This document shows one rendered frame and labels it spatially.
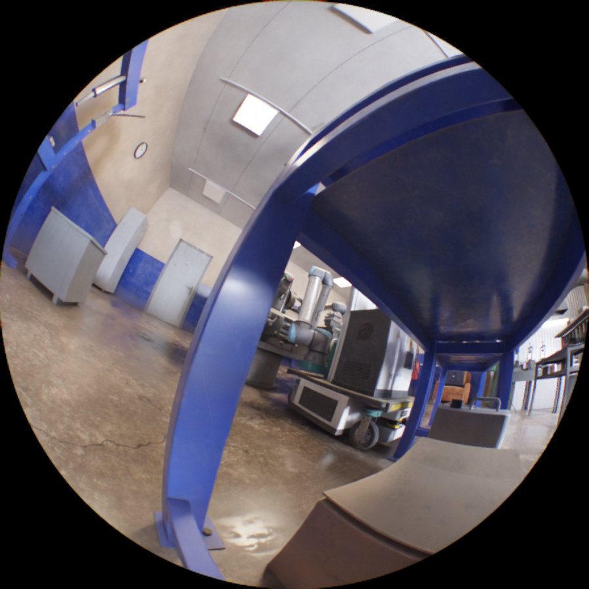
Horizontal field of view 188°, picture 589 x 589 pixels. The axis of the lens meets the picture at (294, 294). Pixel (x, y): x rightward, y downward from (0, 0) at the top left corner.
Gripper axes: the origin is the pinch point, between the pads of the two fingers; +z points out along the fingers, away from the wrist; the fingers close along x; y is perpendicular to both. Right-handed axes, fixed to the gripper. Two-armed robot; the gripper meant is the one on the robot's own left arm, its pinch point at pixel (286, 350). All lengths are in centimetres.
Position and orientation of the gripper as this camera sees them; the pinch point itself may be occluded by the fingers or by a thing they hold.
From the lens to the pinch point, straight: 194.3
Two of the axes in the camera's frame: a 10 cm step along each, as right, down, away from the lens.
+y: -2.9, -2.1, 9.4
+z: -3.4, 9.3, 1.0
